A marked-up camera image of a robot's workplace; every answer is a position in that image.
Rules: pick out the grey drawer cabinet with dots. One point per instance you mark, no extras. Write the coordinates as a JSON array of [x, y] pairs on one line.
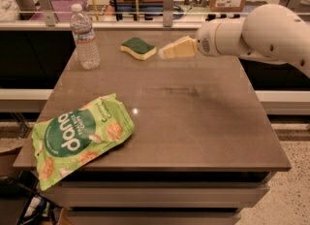
[[155, 202]]

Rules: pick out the purple bin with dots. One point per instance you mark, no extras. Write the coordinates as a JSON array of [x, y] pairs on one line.
[[63, 8]]

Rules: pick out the green rice chip bag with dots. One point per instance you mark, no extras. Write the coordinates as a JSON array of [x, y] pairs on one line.
[[73, 139]]

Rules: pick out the green and yellow sponge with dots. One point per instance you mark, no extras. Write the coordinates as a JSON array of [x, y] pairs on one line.
[[138, 48]]

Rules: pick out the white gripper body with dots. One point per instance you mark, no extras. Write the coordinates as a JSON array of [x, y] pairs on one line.
[[204, 42]]

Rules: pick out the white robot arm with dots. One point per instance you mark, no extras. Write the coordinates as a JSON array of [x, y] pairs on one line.
[[271, 34]]

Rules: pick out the clear plastic water bottle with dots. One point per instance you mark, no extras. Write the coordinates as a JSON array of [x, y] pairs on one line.
[[85, 39]]

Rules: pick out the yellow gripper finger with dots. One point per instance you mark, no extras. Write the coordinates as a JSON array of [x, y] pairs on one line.
[[188, 49], [171, 47]]

